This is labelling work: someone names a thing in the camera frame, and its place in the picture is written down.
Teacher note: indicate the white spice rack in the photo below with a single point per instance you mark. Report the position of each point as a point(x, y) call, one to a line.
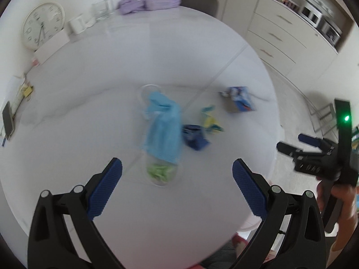
point(289, 0)

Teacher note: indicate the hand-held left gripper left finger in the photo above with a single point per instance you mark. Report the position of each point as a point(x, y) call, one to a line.
point(105, 187)

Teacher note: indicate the white cup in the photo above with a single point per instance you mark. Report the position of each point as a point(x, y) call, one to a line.
point(78, 24)

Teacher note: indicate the blue wrapper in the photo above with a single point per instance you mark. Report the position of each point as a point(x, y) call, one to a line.
point(195, 138)

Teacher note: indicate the beige drawer cabinet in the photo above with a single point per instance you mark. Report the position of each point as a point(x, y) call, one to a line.
point(283, 33)

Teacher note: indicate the metal folding stool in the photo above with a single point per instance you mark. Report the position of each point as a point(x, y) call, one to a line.
point(325, 117)

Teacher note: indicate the blue face mask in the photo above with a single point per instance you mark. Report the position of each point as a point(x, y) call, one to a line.
point(162, 129)

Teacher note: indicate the white countertop oven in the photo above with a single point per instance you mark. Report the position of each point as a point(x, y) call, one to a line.
point(312, 12)

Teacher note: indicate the blue printed carton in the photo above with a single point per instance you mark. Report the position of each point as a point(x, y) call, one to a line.
point(238, 99)

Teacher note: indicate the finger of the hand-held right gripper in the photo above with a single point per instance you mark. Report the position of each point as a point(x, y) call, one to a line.
point(289, 149)
point(310, 140)

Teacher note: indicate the yellow clip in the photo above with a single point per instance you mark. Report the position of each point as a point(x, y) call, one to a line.
point(28, 90)

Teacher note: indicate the yellow wrapper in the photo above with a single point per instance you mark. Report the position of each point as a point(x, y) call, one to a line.
point(210, 120)

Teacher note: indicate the silver toaster oven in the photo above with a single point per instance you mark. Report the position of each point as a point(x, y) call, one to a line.
point(331, 30)

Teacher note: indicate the green paper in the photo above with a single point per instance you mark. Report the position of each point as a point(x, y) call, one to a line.
point(161, 172)

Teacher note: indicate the white cardboard box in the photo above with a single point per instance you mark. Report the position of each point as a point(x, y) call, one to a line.
point(52, 47)

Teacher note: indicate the round white wall clock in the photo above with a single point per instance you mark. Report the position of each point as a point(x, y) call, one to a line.
point(43, 26)

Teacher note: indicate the person's right forearm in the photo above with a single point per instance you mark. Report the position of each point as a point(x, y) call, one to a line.
point(343, 241)

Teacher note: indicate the clear glass jar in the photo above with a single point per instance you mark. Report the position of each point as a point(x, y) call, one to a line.
point(103, 9)

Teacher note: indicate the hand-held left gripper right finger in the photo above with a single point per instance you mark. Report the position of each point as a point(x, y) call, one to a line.
point(248, 190)

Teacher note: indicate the dark chair back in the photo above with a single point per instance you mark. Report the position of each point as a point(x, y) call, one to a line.
point(200, 4)

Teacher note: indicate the black smartphone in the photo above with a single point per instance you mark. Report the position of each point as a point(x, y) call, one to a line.
point(7, 119)

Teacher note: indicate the person's right hand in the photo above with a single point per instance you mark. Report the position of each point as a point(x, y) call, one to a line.
point(346, 201)

